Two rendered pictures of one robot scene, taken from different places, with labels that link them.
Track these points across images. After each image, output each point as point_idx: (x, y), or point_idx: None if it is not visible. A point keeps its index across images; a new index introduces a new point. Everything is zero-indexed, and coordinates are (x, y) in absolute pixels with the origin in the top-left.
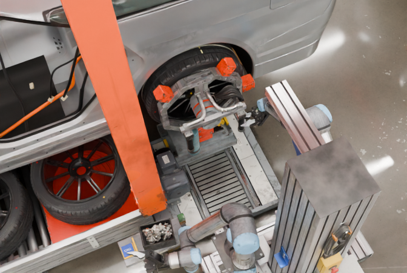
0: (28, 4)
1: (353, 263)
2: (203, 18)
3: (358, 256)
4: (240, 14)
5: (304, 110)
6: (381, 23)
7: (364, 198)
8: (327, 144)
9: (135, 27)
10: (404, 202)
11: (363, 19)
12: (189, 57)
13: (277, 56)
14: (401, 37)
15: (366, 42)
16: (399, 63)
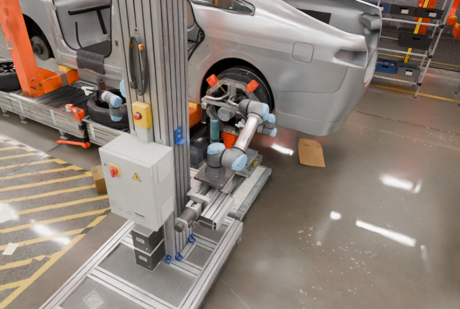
0: None
1: (165, 150)
2: (248, 35)
3: (205, 214)
4: (271, 48)
5: None
6: (414, 203)
7: None
8: None
9: (211, 16)
10: (312, 290)
11: (402, 194)
12: (239, 70)
13: (291, 114)
14: (423, 218)
15: (391, 203)
16: (404, 227)
